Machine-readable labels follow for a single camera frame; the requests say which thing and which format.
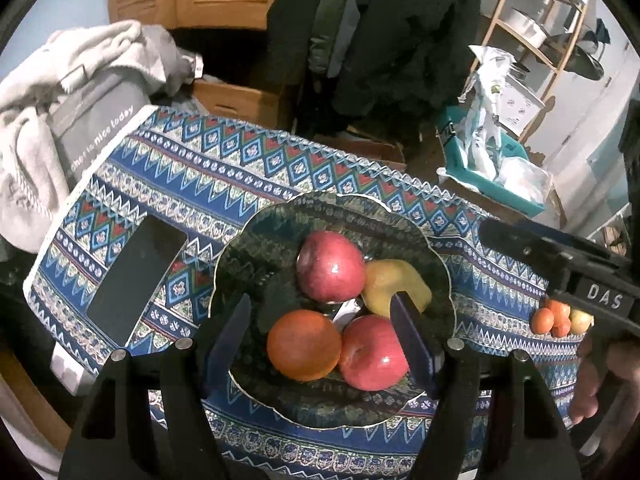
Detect long black coat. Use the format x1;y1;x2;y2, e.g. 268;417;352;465
332;0;483;121

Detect clear plastic bag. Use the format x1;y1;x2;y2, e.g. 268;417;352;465
495;156;553;206

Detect red apple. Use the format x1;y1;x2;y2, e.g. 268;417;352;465
339;314;412;392
296;231;367;302

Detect white pot with lid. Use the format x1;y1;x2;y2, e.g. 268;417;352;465
502;0;558;51

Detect wooden base drawer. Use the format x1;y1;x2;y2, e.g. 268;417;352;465
192;80;296;128

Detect blue patterned tablecloth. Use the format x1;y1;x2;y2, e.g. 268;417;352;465
22;105;596;480

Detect grey jacket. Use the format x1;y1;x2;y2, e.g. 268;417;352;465
307;0;386;78

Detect light grey garment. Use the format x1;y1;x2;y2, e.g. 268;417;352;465
142;25;206;98

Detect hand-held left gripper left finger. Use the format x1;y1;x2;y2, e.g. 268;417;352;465
59;294;253;480

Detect white lattice basket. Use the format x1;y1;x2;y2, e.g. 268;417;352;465
500;80;547;133

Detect person's right hand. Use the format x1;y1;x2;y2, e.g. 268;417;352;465
569;327;630;428

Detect dark hanging bags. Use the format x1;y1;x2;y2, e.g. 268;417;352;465
565;15;613;81

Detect teal plastic crate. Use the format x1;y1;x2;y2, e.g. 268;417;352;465
436;105;548;216

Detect green glass bowl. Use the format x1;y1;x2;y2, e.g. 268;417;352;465
207;191;457;430

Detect black jacket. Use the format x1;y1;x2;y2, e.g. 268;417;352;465
265;0;341;86

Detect white printed bag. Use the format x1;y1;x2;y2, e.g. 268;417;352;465
460;45;516;171

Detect large orange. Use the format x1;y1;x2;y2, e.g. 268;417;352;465
266;309;343;382

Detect large cardboard box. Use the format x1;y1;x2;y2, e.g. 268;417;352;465
440;150;568;231

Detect grey printed cushion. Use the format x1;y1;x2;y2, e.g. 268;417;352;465
47;67;156;196

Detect pile of grey white clothes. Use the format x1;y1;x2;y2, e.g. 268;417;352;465
0;20;171;253

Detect cardboard box with red label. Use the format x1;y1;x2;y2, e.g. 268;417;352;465
312;132;408;171

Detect black smartphone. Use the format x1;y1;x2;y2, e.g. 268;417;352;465
86;215;190;347

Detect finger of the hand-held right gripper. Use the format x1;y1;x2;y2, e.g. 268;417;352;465
520;219;632;268
479;219;568;286

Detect yellow apple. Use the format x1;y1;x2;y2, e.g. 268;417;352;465
570;308;595;336

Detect wooden shelf rack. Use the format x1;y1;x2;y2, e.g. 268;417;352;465
480;0;588;143

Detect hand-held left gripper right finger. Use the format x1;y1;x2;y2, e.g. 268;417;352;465
390;292;583;480

